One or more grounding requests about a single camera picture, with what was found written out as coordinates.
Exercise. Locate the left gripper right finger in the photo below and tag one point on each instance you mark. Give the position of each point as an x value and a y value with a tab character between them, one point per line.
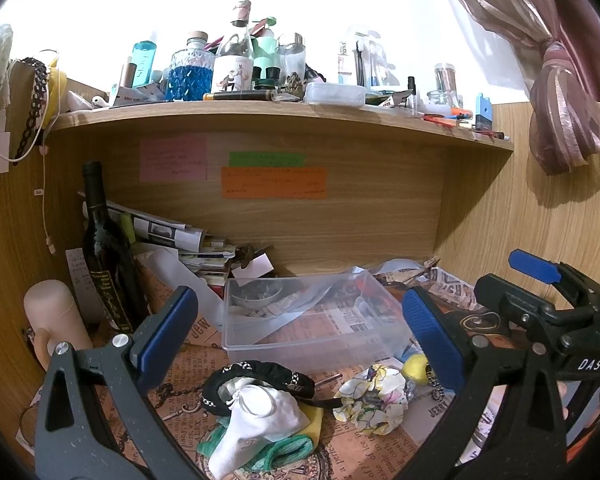
528	436

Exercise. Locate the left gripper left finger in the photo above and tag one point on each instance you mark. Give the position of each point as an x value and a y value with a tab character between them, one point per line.
73	439

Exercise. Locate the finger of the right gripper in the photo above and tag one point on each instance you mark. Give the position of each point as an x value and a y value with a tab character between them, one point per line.
540	269

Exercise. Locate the yellow ball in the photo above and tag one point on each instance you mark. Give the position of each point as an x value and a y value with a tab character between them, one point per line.
415	368

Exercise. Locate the floral fabric scrunchie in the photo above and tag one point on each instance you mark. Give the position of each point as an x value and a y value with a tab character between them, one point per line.
373	401

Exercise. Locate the white drawstring pouch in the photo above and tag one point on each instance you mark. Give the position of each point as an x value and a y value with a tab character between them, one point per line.
259	415

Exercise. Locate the black studded headband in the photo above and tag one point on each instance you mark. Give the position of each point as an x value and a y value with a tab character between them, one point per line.
220	386

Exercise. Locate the green knitted cloth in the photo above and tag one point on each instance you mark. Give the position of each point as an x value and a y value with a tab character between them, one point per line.
270	456

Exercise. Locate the person's hand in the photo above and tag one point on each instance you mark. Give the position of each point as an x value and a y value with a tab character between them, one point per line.
566	390

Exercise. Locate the beige cylindrical roll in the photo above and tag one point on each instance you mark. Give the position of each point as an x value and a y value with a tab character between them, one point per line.
54	318

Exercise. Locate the printed newspaper mat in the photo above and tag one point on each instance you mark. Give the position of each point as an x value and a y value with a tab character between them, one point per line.
339	441

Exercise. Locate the pink striped curtain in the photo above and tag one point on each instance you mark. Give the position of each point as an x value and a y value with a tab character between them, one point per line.
565	127

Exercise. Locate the dark wine bottle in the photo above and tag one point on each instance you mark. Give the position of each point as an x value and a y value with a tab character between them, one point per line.
107	254

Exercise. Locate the yellow sponge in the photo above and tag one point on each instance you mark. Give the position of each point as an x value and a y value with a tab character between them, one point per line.
313	429

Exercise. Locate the clear plastic storage box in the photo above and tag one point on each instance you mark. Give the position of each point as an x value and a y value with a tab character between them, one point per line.
313	323

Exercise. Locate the stack of papers and magazines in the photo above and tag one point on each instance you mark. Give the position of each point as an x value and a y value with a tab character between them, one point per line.
213	259

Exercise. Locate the clear lidded plastic case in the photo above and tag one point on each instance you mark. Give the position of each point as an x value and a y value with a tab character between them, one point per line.
323	93

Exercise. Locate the pink sticky note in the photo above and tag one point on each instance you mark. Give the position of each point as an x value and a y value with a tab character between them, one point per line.
176	159

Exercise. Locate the orange sticky note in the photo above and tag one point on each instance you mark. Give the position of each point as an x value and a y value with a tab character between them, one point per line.
282	183

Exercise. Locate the green sticky note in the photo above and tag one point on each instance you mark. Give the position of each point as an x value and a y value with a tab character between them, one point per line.
266	159

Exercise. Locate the small glass jar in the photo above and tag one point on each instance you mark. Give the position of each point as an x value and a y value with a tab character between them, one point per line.
292	55

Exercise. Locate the tall clear labelled bottle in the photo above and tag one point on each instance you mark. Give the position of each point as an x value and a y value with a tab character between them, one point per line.
233	64

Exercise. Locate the blue glass bottle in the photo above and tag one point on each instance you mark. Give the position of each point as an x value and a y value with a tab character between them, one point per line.
190	73

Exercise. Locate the turquoise plastic bottle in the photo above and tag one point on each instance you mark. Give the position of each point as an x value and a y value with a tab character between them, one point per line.
143	54

